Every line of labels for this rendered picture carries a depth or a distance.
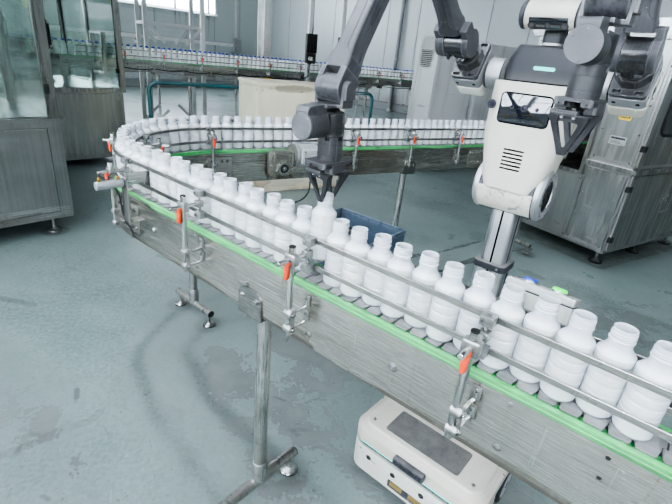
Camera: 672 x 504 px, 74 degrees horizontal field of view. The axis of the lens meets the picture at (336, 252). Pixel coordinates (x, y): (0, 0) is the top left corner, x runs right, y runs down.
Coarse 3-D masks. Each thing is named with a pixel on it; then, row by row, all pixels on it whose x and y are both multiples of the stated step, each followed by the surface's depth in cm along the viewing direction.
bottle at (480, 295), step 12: (480, 276) 86; (492, 276) 85; (468, 288) 87; (480, 288) 83; (492, 288) 84; (468, 300) 85; (480, 300) 83; (492, 300) 84; (468, 312) 85; (456, 324) 90; (468, 324) 86; (480, 324) 85
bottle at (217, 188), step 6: (216, 174) 132; (222, 174) 133; (216, 180) 130; (222, 180) 130; (216, 186) 131; (222, 186) 131; (210, 192) 132; (216, 192) 130; (210, 198) 133; (210, 204) 134; (216, 204) 132; (216, 210) 132; (216, 216) 133; (216, 222) 134; (216, 228) 135
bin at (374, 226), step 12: (336, 216) 181; (348, 216) 181; (360, 216) 177; (372, 228) 174; (384, 228) 170; (396, 228) 167; (372, 240) 176; (396, 240) 162; (324, 264) 153; (288, 336) 140
